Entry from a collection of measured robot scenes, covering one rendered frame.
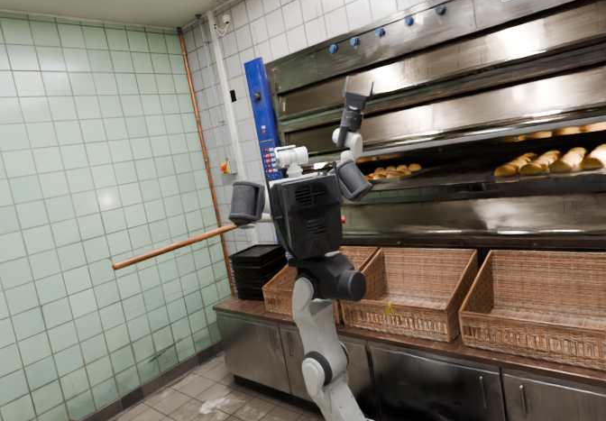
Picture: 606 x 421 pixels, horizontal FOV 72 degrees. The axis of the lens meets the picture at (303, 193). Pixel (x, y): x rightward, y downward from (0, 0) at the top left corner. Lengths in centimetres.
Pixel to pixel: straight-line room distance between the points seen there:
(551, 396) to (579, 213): 77
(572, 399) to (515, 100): 122
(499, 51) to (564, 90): 32
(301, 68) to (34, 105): 163
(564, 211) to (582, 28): 76
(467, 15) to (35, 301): 280
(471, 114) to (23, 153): 249
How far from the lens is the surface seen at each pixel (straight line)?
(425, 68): 230
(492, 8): 223
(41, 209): 296
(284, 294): 246
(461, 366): 196
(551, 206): 219
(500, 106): 217
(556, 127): 198
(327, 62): 263
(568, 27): 213
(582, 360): 185
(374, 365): 220
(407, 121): 234
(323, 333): 177
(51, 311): 302
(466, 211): 230
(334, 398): 188
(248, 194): 158
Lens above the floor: 150
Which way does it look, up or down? 6 degrees down
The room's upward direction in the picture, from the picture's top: 10 degrees counter-clockwise
